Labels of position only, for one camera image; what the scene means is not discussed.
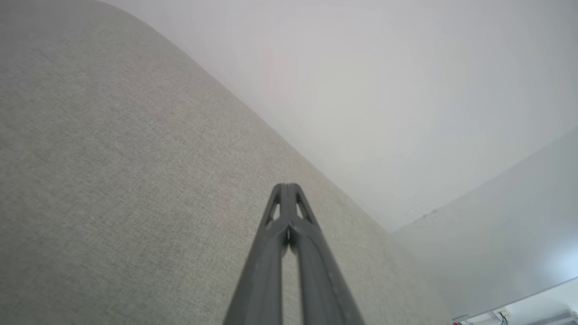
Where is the white background equipment clutter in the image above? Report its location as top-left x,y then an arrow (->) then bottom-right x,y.
452,305 -> 578,325

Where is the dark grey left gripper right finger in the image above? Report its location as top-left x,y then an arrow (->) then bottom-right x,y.
287,183 -> 365,325

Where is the grey fabric sofa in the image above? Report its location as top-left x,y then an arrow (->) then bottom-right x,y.
0,0 -> 452,325

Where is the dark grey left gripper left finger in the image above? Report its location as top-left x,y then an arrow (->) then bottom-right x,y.
224,183 -> 289,325

